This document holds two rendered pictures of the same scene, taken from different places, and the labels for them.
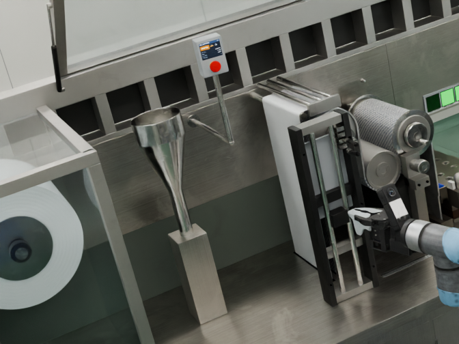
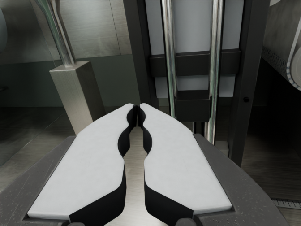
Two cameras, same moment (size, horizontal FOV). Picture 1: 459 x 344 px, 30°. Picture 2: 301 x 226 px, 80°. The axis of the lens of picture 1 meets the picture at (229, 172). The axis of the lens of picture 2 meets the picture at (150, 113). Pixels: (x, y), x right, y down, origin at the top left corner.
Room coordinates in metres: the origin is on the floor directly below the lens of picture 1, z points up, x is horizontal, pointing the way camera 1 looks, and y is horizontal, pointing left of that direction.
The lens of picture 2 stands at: (1.90, -0.35, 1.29)
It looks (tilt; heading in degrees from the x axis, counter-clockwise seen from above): 30 degrees down; 36
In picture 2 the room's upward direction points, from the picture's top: 8 degrees counter-clockwise
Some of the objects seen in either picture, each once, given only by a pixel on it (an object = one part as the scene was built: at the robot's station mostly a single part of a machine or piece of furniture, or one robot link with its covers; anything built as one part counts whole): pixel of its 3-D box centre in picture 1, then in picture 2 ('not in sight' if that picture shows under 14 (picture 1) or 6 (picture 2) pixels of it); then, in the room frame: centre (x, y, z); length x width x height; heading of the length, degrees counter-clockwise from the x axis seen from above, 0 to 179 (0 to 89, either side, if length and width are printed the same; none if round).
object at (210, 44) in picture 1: (210, 55); not in sight; (2.21, -0.03, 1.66); 0.07 x 0.07 x 0.10; 10
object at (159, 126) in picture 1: (158, 126); not in sight; (2.23, 0.16, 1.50); 0.14 x 0.14 x 0.06
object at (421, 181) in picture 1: (420, 201); not in sight; (2.31, -0.54, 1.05); 0.06 x 0.05 x 0.31; 19
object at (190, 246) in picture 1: (185, 228); (68, 60); (2.23, 0.16, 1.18); 0.14 x 0.14 x 0.57
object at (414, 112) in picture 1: (412, 134); not in sight; (2.36, -0.56, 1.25); 0.15 x 0.01 x 0.15; 109
